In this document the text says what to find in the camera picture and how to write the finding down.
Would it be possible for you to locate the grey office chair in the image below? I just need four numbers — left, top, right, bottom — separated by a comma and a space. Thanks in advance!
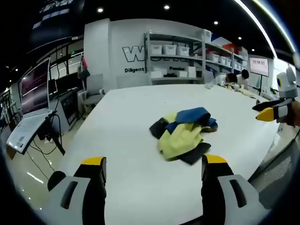
81, 73, 105, 114

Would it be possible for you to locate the black computer monitor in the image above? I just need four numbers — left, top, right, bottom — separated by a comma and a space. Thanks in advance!
48, 79, 59, 100

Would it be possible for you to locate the grey metal shelf unit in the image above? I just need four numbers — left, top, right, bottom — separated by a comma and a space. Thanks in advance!
143, 30, 249, 85

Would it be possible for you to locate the hanging grey bag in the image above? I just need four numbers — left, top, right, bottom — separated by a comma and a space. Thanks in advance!
78, 55, 91, 80

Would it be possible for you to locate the large display screen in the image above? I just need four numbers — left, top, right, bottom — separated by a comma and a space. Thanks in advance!
18, 58, 51, 119

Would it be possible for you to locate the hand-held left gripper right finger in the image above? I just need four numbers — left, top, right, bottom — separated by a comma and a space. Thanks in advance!
201, 154, 260, 225

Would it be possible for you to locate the black cable on floor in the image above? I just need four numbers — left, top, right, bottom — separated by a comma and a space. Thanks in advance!
25, 138, 63, 186

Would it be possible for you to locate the person's right hand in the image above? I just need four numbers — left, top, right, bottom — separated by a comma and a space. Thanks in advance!
285, 100, 300, 128

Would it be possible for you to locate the wall screen with clock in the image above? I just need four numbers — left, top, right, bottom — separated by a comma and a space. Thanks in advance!
248, 57, 270, 77

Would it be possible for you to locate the pale yellow cloth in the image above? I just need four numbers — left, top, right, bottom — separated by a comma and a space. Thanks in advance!
238, 88, 257, 97

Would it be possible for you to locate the white storage bin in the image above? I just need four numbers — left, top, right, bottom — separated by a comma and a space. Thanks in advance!
163, 44, 177, 56
150, 44, 163, 56
177, 45, 190, 57

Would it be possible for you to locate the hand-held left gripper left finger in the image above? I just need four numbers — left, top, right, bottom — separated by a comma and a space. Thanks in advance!
47, 156, 107, 225

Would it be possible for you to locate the row of white storage bins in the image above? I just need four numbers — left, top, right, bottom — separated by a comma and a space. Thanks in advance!
207, 52, 248, 71

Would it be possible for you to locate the white tilted panel on stand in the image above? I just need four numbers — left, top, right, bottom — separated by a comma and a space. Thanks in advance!
6, 112, 51, 155

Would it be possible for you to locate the dark sign board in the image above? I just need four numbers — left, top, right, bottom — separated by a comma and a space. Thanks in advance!
60, 90, 78, 126

